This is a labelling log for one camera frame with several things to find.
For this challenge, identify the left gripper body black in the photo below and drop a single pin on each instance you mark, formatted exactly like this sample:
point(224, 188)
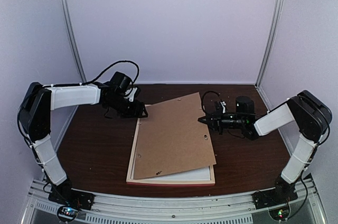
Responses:
point(124, 109)

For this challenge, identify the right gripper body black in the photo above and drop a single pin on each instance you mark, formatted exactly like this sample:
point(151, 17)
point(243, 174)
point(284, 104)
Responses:
point(223, 122)

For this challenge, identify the brown backing board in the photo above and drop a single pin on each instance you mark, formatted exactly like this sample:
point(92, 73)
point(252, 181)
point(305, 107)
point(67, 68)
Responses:
point(171, 139)

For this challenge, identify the pink wooden picture frame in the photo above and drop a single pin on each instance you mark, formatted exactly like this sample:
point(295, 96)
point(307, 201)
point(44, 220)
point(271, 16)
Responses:
point(131, 166)

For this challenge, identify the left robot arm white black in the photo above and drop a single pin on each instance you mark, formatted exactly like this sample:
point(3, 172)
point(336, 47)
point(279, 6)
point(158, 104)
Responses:
point(40, 101)

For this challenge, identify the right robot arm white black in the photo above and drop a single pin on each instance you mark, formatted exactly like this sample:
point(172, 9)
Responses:
point(303, 112)

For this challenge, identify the right circuit board with leds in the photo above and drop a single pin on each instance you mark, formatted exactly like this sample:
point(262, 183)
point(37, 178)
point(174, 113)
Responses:
point(279, 214)

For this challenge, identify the circuit board with leds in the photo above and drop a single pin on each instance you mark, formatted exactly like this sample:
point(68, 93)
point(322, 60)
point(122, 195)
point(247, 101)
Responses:
point(279, 214)
point(67, 213)

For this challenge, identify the left circuit board with leds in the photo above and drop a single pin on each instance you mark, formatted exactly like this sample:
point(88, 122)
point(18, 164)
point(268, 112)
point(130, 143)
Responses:
point(67, 213)

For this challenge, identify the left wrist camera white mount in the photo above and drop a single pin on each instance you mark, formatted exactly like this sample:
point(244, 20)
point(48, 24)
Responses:
point(133, 93)

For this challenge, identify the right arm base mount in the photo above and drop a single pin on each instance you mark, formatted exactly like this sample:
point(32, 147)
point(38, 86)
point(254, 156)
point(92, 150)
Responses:
point(283, 192)

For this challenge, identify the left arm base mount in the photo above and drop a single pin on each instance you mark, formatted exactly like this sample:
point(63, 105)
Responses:
point(64, 194)

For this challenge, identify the right aluminium corner post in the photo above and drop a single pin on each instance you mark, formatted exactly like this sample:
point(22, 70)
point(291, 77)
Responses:
point(278, 7)

